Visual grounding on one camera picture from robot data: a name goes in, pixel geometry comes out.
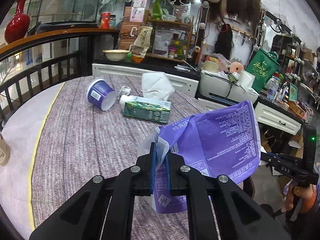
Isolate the purple plastic snack bag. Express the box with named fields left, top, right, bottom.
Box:
left=138, top=101, right=261, bottom=213

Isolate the white face mask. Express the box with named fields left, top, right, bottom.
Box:
left=141, top=72, right=175, bottom=101

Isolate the person's right hand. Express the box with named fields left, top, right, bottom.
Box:
left=284, top=179, right=316, bottom=214

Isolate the white right desk drawer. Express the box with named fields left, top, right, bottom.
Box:
left=254, top=102, right=302, bottom=135

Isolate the purple woven tablecloth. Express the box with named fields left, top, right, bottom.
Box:
left=31, top=75, right=208, bottom=239

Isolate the clear water bottle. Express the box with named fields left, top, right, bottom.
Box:
left=267, top=77, right=279, bottom=101

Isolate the green drink carton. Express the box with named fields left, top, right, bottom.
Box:
left=119, top=95, right=171, bottom=124

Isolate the green shopping bag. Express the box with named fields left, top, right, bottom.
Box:
left=245, top=48, right=280, bottom=93

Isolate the purple yogurt cup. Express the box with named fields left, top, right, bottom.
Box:
left=85, top=77, right=118, bottom=111

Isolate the white printer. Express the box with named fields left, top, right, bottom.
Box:
left=198, top=70, right=259, bottom=103

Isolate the white long cabinet drawer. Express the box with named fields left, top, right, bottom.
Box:
left=92, top=63, right=200, bottom=98

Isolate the cream bowl on counter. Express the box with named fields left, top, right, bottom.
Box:
left=103, top=49, right=129, bottom=61

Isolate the wooden shelf rack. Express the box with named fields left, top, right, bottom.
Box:
left=144, top=14, right=194, bottom=62

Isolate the red tin can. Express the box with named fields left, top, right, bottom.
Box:
left=100, top=12, right=111, bottom=29

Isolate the red ceramic vase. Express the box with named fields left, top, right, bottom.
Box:
left=4, top=0, right=30, bottom=44

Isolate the glass terrarium cage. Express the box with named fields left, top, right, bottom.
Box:
left=27, top=0, right=100, bottom=33

